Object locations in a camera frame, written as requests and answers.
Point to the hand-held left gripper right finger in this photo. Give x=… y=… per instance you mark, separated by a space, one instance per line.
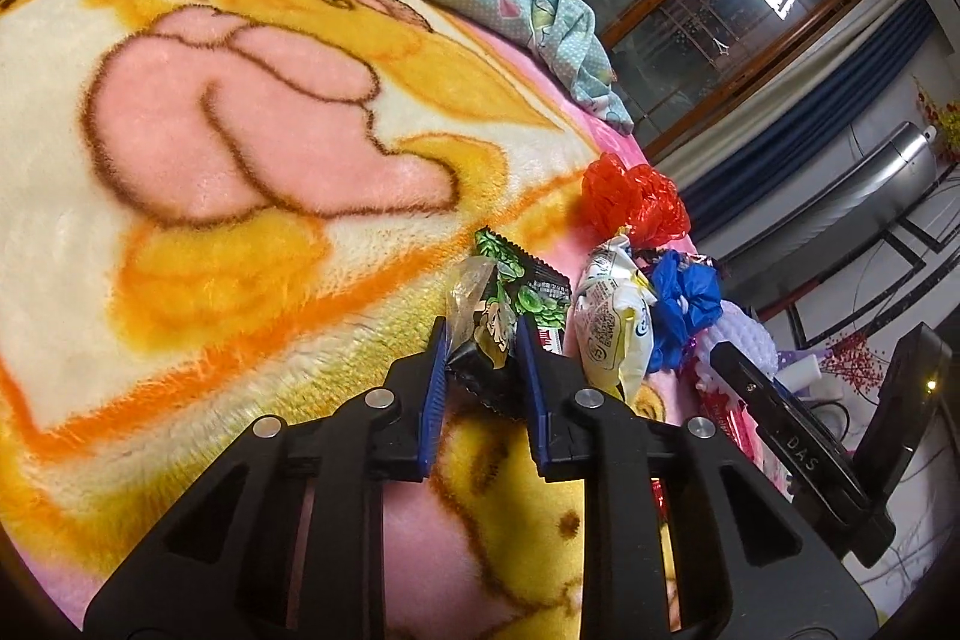
x=534 y=400

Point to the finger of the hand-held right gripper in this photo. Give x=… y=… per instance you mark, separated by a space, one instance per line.
x=746 y=385

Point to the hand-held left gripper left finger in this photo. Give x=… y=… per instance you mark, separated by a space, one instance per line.
x=433 y=400

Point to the green black snack wrapper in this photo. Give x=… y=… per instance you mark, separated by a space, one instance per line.
x=525 y=287

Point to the red white snack packet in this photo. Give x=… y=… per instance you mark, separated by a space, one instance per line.
x=724 y=419

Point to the red berry branch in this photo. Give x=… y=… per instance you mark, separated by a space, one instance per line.
x=855 y=362

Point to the white yellow snack packet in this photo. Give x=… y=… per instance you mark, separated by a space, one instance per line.
x=611 y=317

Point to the blue plastic bag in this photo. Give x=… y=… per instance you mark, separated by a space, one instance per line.
x=682 y=287

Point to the brown purple candy wrapper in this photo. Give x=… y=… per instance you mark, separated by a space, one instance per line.
x=694 y=261

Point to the red plastic bag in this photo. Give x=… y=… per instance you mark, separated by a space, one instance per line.
x=637 y=197

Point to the silver tower air conditioner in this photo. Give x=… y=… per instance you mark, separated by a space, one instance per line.
x=885 y=168

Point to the blue curtain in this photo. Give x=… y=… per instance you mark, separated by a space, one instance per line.
x=810 y=108

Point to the yellow artificial flowers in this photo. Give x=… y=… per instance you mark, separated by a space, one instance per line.
x=946 y=119

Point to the pink yellow printed blanket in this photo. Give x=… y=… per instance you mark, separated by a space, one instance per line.
x=225 y=85

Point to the wooden framed glass window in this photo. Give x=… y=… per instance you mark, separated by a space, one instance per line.
x=675 y=10

